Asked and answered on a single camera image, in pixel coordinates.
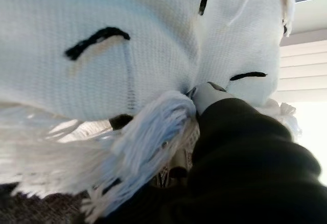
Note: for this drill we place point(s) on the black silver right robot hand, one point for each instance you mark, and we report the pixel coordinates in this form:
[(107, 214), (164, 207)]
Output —
[(242, 170)]

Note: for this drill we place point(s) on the white fringed cushion black dashes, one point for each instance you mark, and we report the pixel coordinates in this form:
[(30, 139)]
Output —
[(102, 81)]

